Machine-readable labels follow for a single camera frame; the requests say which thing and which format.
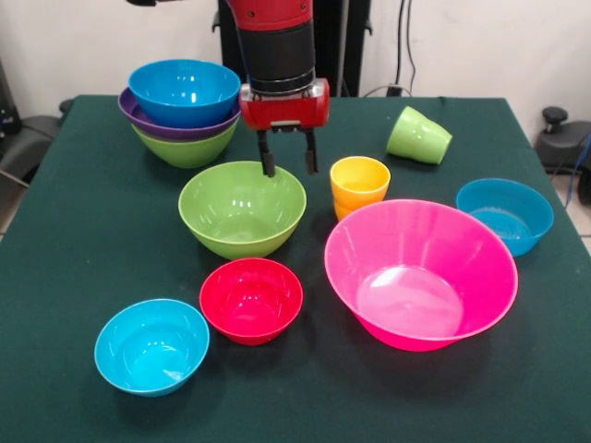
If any yellow plastic cup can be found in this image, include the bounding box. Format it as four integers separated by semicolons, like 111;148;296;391
329;155;392;207
332;198;356;222

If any small light blue bowl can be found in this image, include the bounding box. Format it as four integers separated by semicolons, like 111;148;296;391
93;298;211;399

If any translucent blue plastic bowl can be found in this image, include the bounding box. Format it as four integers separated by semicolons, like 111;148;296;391
455;177;555;258

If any dark green tablecloth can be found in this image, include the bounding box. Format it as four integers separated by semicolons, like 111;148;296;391
0;94;591;443

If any green plastic cup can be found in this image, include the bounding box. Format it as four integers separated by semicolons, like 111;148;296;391
415;114;453;166
385;105;438;161

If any blue cable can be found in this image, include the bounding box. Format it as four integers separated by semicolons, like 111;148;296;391
565;132;591;204

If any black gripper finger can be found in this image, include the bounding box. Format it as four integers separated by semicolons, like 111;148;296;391
255;129;277;178
302;128;320;175

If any purple plastic bowl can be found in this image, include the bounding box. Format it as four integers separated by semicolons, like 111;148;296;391
116;87;246;142

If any large blue plastic bowl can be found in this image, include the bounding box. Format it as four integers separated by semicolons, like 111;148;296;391
127;58;242;129

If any large pink plastic bowl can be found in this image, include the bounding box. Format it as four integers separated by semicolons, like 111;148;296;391
323;198;520;353

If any red plastic bowl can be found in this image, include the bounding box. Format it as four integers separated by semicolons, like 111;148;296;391
199;257;305;347

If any black equipment base with knob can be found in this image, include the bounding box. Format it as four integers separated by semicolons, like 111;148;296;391
534;106;591;175

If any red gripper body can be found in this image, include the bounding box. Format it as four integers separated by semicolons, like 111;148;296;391
238;78;332;135

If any black wall cable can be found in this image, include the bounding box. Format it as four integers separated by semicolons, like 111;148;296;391
394;0;419;96

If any green plastic bowl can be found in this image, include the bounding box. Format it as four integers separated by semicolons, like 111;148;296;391
130;117;240;170
177;160;308;260

